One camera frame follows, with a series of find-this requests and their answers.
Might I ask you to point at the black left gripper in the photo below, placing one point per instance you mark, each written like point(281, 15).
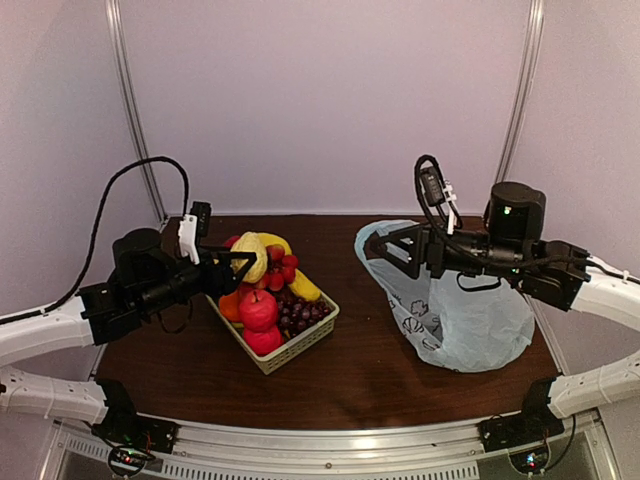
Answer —
point(224, 282)

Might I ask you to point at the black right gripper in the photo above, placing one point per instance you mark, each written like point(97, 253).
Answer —
point(433, 251)

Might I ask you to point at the red lychee bunch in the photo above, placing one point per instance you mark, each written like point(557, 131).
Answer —
point(281, 269)

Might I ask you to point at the light blue plastic bag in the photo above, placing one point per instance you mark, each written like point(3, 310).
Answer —
point(467, 332)

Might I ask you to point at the beige perforated plastic basket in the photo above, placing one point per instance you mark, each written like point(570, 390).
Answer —
point(291, 347)

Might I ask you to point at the dark red fruit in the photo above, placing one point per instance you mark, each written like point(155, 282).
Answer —
point(229, 243)

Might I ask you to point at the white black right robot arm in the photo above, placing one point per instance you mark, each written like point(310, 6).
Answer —
point(556, 273)

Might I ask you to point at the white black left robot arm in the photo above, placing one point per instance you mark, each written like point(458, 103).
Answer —
point(145, 282)

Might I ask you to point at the orange fruit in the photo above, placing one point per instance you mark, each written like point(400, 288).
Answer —
point(228, 306)

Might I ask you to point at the long yellow fruit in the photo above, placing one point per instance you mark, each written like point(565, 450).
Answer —
point(270, 239)

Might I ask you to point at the pink red round fruit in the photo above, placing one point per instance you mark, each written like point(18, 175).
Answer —
point(264, 342)

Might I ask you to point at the dark purple grape bunch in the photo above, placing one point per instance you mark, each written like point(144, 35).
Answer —
point(295, 315)

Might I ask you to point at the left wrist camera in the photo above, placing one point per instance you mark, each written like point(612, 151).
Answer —
point(192, 227)

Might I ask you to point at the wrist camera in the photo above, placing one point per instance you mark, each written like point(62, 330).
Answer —
point(192, 227)
point(439, 195)

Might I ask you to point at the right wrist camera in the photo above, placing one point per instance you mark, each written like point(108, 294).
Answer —
point(439, 195)

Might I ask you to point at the right aluminium frame post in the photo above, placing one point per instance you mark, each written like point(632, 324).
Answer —
point(524, 84)

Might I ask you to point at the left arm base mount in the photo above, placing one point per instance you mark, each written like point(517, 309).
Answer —
point(134, 440)

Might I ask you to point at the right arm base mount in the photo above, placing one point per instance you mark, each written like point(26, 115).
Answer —
point(526, 434)

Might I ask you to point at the front aluminium rail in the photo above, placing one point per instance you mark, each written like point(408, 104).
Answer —
point(441, 451)

